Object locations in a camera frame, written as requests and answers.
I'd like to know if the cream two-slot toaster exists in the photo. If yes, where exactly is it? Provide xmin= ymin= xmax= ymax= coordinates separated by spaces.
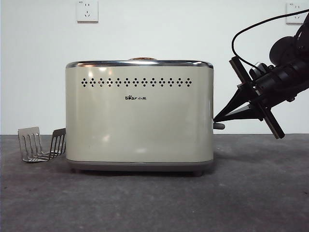
xmin=65 ymin=59 xmax=215 ymax=176

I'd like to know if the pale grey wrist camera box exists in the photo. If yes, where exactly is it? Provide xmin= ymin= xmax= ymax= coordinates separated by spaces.
xmin=248 ymin=62 xmax=275 ymax=80

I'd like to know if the black camera cable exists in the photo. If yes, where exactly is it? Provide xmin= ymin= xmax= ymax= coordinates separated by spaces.
xmin=231 ymin=9 xmax=309 ymax=73

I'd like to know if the white wall socket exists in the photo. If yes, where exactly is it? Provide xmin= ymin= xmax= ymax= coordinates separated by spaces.
xmin=76 ymin=0 xmax=99 ymax=24
xmin=285 ymin=2 xmax=308 ymax=25

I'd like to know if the metal wire bread rack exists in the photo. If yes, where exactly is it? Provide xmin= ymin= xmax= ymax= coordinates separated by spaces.
xmin=17 ymin=126 xmax=67 ymax=163

